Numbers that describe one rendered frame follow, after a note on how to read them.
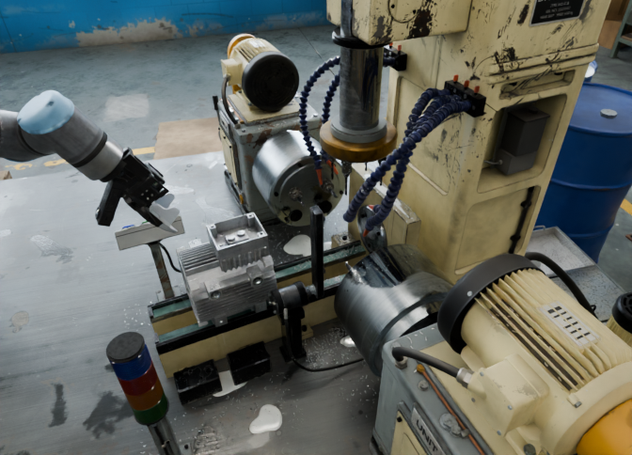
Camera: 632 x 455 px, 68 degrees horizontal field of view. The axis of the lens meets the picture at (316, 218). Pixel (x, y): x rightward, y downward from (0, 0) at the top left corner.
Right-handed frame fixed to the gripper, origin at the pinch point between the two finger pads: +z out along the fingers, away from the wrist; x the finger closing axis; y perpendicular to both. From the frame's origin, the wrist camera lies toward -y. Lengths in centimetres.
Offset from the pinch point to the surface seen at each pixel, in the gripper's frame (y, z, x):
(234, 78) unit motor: 34, 8, 56
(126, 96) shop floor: -54, 102, 385
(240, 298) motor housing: 1.9, 18.5, -14.9
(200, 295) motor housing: -3.6, 11.1, -13.7
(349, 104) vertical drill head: 48.7, -0.4, -8.5
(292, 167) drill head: 30.5, 20.6, 15.0
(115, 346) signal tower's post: -9.3, -11.3, -35.5
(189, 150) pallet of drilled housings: -21, 105, 222
